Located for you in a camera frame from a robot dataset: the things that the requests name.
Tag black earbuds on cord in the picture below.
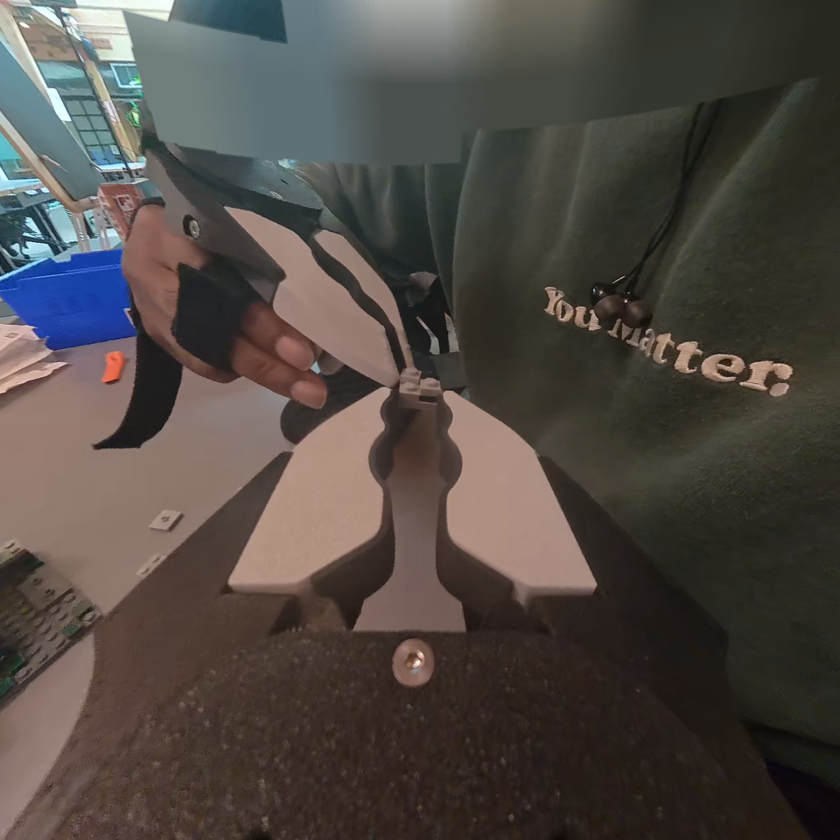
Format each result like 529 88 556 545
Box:
589 98 723 327

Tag person's right hand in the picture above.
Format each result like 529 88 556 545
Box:
121 203 329 411

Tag grey green brick castle model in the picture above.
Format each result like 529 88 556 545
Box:
0 538 102 706

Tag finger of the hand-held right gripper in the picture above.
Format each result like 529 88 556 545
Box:
312 228 416 376
223 206 403 388

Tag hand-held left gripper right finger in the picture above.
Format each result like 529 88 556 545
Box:
436 388 598 606

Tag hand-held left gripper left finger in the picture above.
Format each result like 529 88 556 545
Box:
227 386 403 597

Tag white paper sheets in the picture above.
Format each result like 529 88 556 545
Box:
0 323 70 395

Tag grey four-stud base plate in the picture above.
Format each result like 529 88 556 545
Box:
396 366 442 413

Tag blue plastic bin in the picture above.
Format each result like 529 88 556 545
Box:
0 249 137 352

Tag cluster of grey square plates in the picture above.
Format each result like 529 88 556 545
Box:
136 508 185 577

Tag grey desk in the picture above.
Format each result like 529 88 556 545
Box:
0 331 309 828

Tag large glass window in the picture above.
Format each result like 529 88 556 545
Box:
0 13 144 181

